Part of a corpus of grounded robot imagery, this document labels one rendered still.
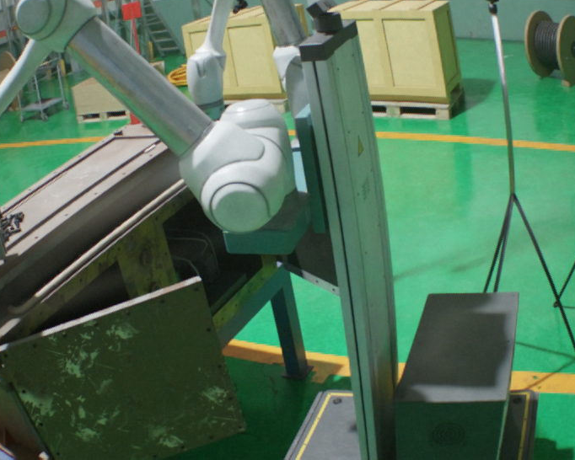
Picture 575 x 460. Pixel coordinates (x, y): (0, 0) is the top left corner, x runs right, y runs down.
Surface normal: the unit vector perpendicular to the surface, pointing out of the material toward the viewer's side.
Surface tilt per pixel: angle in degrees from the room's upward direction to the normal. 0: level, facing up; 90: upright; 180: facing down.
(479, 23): 90
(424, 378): 0
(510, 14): 90
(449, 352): 0
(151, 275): 90
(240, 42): 90
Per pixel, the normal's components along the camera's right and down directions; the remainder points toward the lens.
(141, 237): 0.87, 0.07
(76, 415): 0.44, 0.32
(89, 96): -0.47, 0.44
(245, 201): 0.01, 0.51
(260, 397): -0.16, -0.89
